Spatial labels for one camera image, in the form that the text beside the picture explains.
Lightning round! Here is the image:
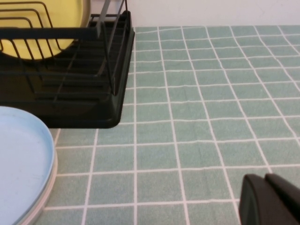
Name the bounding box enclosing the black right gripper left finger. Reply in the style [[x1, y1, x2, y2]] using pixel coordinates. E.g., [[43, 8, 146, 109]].
[[238, 173, 300, 225]]

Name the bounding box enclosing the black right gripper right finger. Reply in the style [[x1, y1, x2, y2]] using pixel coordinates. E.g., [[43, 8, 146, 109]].
[[265, 172, 300, 206]]

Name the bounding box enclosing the light blue plate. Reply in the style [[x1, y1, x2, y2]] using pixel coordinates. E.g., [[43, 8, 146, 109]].
[[0, 106, 56, 225]]

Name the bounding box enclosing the pale pink plate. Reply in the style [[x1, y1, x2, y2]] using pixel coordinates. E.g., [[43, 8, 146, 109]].
[[23, 156, 59, 225]]

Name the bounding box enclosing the pale green plate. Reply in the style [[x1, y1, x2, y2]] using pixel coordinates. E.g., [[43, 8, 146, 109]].
[[13, 154, 57, 225]]

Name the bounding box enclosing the grey plate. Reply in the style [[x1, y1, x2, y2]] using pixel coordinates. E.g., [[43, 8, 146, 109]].
[[81, 0, 91, 28]]

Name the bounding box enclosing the yellow plate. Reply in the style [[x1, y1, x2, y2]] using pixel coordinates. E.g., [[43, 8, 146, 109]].
[[0, 0, 88, 62]]

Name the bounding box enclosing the green checkered tablecloth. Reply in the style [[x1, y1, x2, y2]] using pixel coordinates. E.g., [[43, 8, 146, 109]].
[[32, 24, 300, 225]]

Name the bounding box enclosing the black wire dish rack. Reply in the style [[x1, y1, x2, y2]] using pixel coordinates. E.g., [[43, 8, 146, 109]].
[[0, 0, 130, 102]]

